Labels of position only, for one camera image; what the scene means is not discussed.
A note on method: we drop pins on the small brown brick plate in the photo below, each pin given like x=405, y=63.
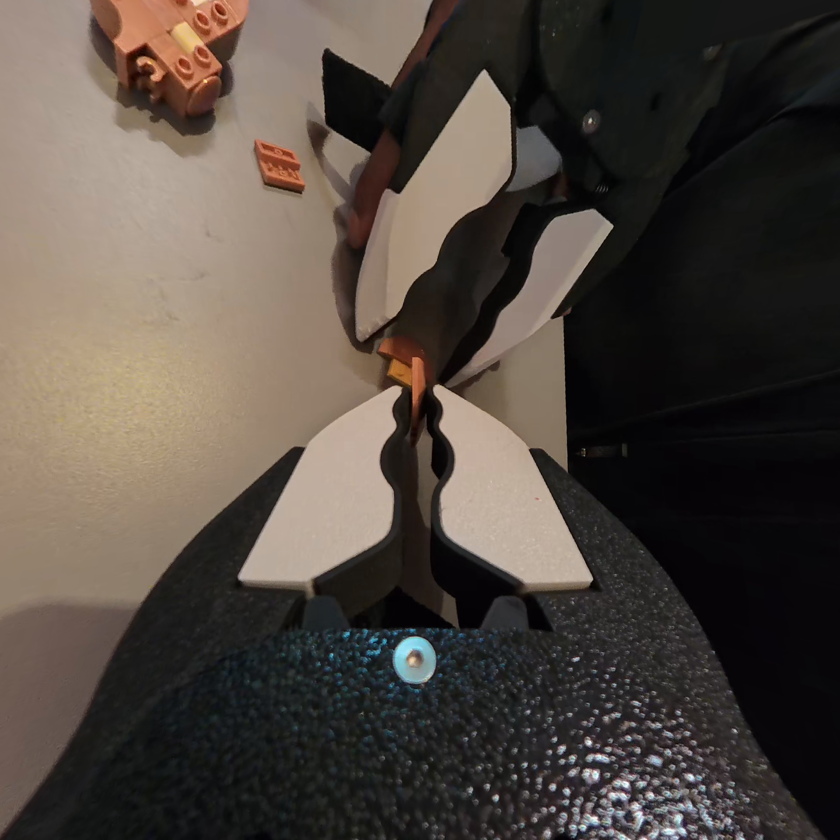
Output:
x=280, y=167

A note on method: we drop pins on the round brown brick assembly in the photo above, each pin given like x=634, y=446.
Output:
x=145, y=46

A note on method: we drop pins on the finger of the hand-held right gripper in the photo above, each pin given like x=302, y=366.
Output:
x=446, y=171
x=558, y=263

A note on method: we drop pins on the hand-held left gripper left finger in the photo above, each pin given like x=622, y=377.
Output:
x=328, y=512

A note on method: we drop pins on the brown curved brick piece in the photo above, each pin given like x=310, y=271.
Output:
x=394, y=355

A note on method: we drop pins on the grey desk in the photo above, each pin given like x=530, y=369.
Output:
x=158, y=328

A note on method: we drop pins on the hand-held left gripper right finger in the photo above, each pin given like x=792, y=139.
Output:
x=512, y=512

